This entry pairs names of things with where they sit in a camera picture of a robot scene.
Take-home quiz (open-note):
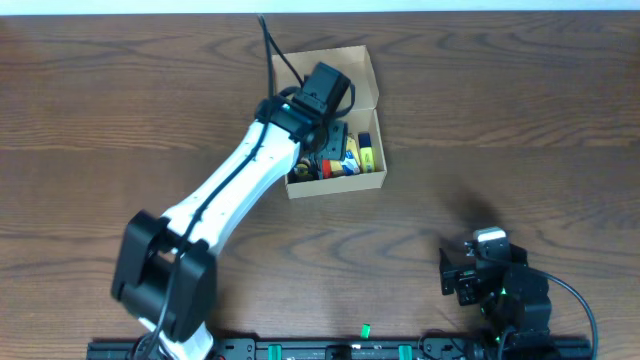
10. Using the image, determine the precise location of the yellow sticky note pad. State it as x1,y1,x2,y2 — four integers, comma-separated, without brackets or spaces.
330,134,361,177

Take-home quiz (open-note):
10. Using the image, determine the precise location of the black mounting rail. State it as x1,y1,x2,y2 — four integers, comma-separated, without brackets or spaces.
87,335,594,360

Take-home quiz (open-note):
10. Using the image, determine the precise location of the blue white staples box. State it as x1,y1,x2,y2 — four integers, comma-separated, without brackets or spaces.
341,150,361,176

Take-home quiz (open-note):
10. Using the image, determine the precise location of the small green block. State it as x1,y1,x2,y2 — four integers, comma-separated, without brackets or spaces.
360,324,371,339

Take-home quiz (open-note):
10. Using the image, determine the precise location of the yellow correction tape dispenser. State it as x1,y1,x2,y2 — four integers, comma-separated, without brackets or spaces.
289,158,315,183

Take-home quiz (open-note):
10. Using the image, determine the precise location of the yellow highlighter marker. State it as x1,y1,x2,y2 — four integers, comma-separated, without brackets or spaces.
358,132,375,173

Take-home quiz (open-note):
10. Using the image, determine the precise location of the cardboard box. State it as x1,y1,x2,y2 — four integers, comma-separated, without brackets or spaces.
273,45,387,199

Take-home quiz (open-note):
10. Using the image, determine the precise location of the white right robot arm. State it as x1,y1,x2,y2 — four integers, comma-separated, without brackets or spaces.
439,245,558,359

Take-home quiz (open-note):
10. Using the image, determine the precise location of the red and black stapler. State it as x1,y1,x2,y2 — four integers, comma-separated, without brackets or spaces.
321,159,332,179

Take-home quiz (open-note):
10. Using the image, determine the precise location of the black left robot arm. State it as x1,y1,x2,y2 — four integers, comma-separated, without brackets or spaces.
111,97,348,359

